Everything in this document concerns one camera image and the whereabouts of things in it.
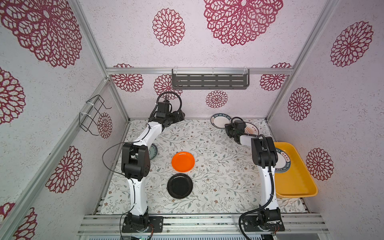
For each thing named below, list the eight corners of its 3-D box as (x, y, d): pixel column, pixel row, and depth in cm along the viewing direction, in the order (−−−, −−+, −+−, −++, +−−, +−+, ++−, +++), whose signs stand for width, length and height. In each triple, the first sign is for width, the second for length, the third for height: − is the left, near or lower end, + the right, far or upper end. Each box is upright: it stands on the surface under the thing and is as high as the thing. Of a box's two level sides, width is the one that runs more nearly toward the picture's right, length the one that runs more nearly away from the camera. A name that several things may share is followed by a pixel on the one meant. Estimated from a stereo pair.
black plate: (166, 198, 84) (165, 197, 82) (168, 175, 93) (168, 173, 91) (192, 198, 84) (192, 197, 82) (192, 175, 93) (192, 173, 91)
